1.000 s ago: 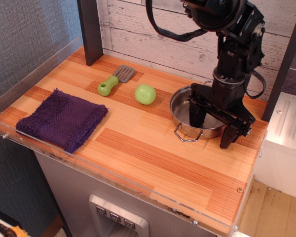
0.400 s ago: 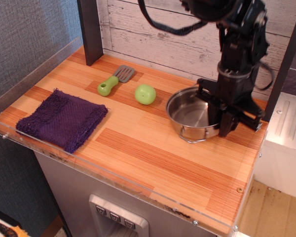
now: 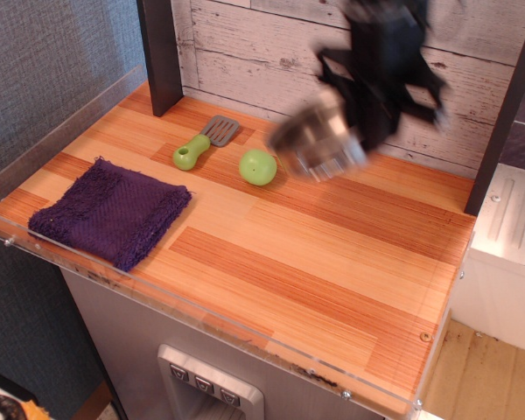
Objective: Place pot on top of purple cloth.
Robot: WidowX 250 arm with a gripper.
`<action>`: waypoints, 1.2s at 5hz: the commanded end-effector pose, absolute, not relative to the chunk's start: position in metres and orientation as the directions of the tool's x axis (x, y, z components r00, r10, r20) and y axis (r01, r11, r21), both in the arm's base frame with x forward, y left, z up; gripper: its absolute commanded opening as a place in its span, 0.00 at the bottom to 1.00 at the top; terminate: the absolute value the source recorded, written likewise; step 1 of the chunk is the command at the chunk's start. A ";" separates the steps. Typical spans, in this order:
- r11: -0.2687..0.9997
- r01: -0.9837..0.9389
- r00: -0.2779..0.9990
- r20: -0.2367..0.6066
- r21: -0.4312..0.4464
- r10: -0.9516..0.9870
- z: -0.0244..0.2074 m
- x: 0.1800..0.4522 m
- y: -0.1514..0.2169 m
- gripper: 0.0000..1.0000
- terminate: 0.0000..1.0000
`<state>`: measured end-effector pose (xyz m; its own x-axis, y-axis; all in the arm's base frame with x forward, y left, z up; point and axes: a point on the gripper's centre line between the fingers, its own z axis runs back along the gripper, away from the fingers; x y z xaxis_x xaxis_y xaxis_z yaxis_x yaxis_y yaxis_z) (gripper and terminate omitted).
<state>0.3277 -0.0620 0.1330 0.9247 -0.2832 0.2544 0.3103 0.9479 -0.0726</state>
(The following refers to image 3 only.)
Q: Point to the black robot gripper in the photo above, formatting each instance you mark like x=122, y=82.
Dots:
x=383, y=73

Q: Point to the stainless steel pot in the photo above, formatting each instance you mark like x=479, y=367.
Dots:
x=317, y=143

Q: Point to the purple cloth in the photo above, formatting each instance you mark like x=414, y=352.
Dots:
x=114, y=213

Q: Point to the green toy apple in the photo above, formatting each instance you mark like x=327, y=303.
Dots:
x=257, y=167

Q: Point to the white toy sink unit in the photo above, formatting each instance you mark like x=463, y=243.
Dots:
x=489, y=295

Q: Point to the silver dispenser panel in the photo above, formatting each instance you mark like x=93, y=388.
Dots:
x=205, y=387

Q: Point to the grey toy fridge cabinet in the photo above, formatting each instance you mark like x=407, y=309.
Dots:
x=128, y=336

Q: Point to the yellow object at corner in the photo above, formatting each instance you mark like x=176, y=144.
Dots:
x=27, y=411

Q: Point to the dark right shelf post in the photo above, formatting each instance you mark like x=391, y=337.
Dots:
x=508, y=110

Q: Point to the dark shelf post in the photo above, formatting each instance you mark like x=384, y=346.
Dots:
x=160, y=49
x=508, y=110

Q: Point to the green handled grey spatula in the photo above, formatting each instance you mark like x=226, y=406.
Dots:
x=218, y=132

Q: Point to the dark left shelf post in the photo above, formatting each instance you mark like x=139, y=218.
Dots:
x=160, y=49

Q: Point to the clear acrylic guard rail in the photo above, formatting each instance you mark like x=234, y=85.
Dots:
x=344, y=283

